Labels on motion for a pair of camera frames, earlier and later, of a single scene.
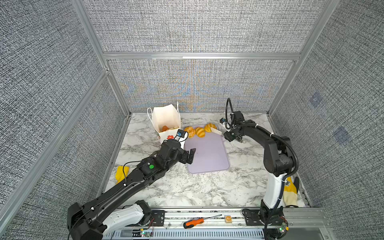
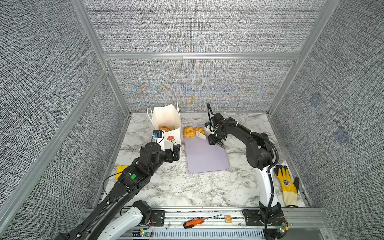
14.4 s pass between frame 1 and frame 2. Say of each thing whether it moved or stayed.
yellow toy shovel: stayed
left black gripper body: moved
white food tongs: moved
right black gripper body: moved
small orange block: stayed
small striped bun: stayed
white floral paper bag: stayed
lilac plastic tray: stayed
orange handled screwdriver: stayed
